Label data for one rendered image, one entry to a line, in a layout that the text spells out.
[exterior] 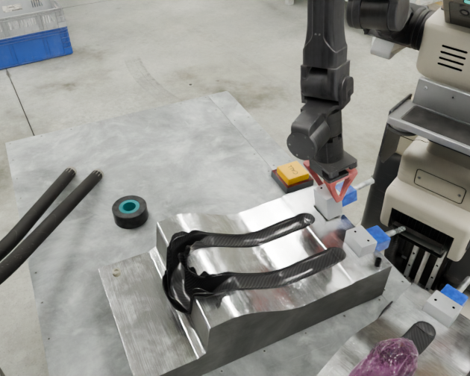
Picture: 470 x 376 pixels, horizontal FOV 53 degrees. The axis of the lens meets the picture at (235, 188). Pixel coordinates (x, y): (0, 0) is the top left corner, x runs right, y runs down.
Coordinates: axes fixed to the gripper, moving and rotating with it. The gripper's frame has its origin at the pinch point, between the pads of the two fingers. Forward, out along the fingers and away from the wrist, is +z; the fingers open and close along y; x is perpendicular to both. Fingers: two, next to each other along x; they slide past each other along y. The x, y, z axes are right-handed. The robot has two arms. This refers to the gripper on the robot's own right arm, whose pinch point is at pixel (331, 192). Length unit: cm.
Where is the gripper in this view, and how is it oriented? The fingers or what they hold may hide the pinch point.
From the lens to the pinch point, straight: 98.5
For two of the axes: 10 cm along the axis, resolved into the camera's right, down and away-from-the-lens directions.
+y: 4.1, 4.8, -7.7
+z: 1.8, 7.9, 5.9
